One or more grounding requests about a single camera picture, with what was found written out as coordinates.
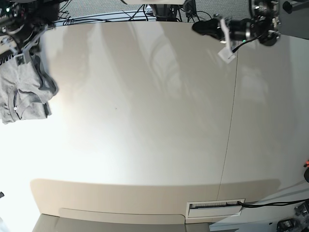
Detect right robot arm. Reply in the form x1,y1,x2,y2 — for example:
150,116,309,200
0,0,63,55

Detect black cable at grommet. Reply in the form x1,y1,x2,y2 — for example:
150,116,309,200
226,199,309,209

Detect black device bottom right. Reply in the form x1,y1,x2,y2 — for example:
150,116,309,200
276,218,298,232

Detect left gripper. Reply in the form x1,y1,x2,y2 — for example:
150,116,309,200
192,15,238,52

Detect grey T-shirt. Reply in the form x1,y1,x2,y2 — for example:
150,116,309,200
0,51,58,124

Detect orange black object right edge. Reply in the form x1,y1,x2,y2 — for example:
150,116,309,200
303,160,309,168

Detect white table cable grommet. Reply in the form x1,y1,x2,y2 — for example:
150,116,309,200
185,199,245,219

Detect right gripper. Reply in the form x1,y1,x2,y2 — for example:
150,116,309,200
0,24,56,57

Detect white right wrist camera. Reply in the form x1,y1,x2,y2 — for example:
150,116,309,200
14,53,31,66

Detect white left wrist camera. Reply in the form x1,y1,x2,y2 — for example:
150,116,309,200
218,47,236,64

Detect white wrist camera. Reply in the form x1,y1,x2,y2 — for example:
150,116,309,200
218,47,236,64
14,53,31,66

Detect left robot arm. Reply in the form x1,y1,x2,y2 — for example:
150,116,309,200
192,0,281,54

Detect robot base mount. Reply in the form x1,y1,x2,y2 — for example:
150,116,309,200
146,4,183,22

